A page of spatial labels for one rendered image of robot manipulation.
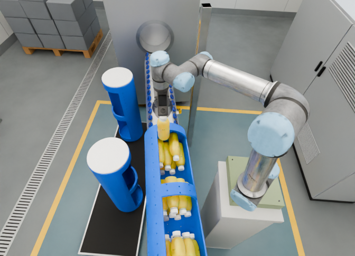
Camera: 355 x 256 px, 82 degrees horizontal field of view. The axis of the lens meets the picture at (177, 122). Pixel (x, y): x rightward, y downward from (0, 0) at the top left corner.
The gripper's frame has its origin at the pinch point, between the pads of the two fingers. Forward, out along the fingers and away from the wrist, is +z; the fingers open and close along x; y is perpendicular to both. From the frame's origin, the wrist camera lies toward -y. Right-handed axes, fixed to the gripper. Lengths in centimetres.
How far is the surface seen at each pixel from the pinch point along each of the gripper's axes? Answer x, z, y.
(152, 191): 8.7, 25.7, -29.0
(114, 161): 33, 42, -1
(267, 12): -273, 141, 406
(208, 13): -36, -19, 68
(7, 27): 267, 121, 339
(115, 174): 33, 46, -8
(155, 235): 8, 25, -50
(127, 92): 29, 52, 74
